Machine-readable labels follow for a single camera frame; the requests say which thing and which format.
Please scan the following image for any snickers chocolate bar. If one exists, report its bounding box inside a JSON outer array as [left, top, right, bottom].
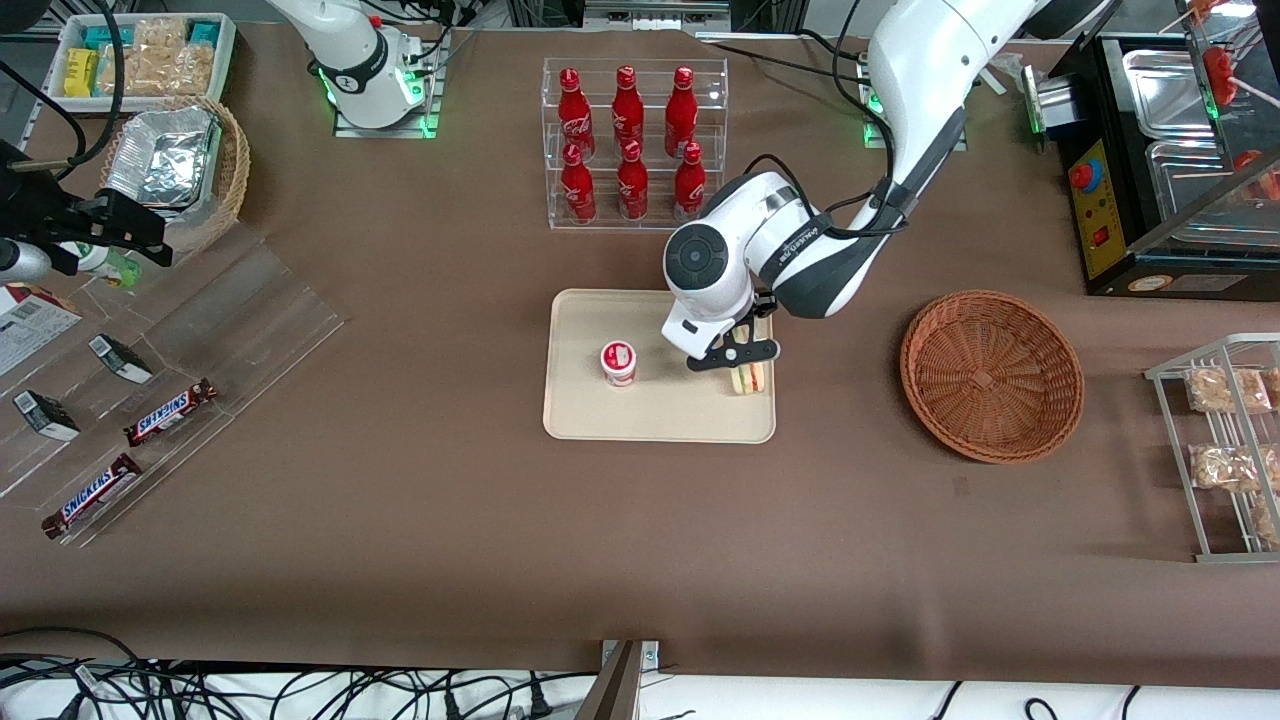
[[124, 378, 219, 447], [41, 453, 144, 541]]

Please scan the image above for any beige plastic tray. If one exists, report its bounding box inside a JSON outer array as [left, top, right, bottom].
[[543, 289, 777, 444]]

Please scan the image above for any clear acrylic display stand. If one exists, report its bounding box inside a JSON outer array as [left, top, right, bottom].
[[0, 222, 346, 548]]

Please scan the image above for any red cola bottle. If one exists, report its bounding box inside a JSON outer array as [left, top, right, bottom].
[[612, 65, 646, 161], [557, 67, 596, 163], [560, 142, 598, 225], [616, 140, 650, 222], [665, 66, 699, 161], [673, 141, 707, 223]]

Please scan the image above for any clear acrylic bottle rack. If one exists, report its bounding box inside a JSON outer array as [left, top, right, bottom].
[[542, 57, 729, 233]]

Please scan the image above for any red white yogurt cup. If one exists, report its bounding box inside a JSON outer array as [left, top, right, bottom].
[[600, 340, 639, 389]]

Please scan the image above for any white red carton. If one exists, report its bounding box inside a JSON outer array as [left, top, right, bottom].
[[0, 283, 83, 377]]

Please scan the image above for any green white small bottle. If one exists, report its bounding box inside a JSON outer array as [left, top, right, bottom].
[[60, 240, 143, 290]]

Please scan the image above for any light wicker basket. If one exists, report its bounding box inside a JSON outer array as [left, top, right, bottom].
[[100, 95, 251, 257]]

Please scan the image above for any brown round wicker basket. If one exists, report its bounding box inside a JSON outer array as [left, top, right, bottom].
[[900, 290, 1085, 465]]

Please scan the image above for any yellow snack pack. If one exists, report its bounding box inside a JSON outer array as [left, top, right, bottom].
[[64, 48, 102, 98]]

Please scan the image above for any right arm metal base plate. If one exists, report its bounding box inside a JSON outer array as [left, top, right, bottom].
[[333, 28, 448, 139]]

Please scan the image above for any white plastic snack bin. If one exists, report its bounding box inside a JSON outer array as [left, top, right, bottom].
[[47, 13, 238, 111]]

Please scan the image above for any metal mount bracket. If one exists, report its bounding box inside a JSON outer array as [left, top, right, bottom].
[[575, 640, 661, 720]]

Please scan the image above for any white wire rack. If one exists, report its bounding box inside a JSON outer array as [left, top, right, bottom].
[[1145, 333, 1280, 564]]

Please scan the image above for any black food warmer appliance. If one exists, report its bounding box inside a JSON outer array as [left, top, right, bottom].
[[1020, 0, 1280, 299]]

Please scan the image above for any clear cracker bag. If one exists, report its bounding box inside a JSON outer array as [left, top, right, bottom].
[[133, 17, 191, 49], [160, 42, 217, 96], [100, 45, 166, 97]]

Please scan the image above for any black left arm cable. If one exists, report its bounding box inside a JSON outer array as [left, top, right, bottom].
[[745, 153, 916, 241]]

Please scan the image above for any steel warmer tray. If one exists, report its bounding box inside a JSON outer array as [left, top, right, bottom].
[[1145, 140, 1280, 237], [1122, 48, 1217, 141]]

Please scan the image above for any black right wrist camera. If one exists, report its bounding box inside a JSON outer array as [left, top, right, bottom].
[[0, 140, 71, 241]]

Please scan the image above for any red sausage on stick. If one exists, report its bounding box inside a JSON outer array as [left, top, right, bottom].
[[1235, 150, 1280, 201], [1203, 45, 1280, 107]]

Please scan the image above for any small black white box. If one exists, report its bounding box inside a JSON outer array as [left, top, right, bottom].
[[12, 390, 81, 442], [88, 334, 154, 385]]

